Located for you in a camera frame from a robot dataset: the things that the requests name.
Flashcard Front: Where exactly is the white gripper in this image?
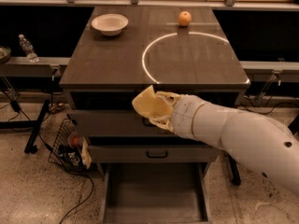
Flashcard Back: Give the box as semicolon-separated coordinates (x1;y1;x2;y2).
149;91;206;140

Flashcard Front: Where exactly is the yellow sponge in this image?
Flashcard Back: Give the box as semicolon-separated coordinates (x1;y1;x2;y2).
132;86;172;118

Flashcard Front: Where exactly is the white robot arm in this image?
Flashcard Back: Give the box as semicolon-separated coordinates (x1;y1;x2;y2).
149;91;299;194

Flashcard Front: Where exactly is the top grey drawer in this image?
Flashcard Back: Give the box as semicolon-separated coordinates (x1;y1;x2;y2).
68;110;174;137

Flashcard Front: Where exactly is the grey drawer cabinet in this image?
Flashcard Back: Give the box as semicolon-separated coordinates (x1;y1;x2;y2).
59;5;251;187

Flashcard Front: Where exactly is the middle grey drawer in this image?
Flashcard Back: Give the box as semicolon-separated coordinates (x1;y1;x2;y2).
88;143;219;163

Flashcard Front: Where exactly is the bottom open grey drawer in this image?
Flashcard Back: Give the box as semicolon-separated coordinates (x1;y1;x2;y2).
99;163;212;224

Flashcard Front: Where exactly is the black cabinet leg right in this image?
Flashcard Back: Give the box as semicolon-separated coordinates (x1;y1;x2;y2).
228;155;241;186

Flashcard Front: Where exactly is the orange fruit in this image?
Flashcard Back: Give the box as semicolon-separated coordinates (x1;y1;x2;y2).
178;11;192;27

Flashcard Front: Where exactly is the white bowl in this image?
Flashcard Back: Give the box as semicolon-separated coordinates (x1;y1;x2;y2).
92;14;128;36

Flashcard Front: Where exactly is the black table leg left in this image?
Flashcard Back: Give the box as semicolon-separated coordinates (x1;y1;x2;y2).
24;100;50;154

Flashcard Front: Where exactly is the clear plastic water bottle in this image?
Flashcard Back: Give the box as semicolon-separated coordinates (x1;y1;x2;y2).
19;35;39;63

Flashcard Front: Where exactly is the dark bowl at left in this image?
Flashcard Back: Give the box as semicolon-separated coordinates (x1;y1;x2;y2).
0;46;11;64

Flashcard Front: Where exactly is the wire basket with items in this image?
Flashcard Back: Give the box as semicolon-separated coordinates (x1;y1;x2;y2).
49;119;87;172

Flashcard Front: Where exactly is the black floor cable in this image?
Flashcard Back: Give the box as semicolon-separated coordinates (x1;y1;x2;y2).
36;131;95;224

